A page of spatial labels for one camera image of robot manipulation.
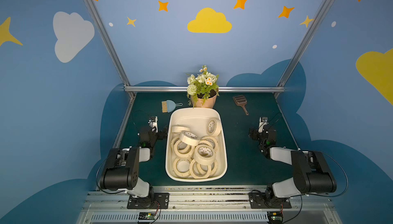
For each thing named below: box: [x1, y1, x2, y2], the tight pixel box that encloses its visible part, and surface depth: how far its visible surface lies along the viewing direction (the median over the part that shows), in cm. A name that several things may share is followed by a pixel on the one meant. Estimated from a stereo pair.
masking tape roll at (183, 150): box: [173, 139, 195, 159], surface depth 82 cm
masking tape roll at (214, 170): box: [209, 159, 218, 178], surface depth 84 cm
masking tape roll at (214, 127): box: [206, 118, 222, 137], surface depth 95 cm
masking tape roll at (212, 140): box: [200, 136, 218, 152], surface depth 95 cm
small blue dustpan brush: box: [161, 99, 184, 114], surface depth 117 cm
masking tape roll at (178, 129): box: [170, 125, 190, 134], surface depth 94 cm
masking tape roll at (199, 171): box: [189, 159, 212, 179], surface depth 80 cm
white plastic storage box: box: [165, 107, 228, 183], surface depth 86 cm
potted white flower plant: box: [186, 64, 220, 109], surface depth 90 cm
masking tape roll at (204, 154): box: [193, 144, 216, 165], surface depth 80 cm
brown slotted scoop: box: [232, 95, 250, 116], surface depth 117 cm
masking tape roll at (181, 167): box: [172, 157, 191, 178], surface depth 85 cm
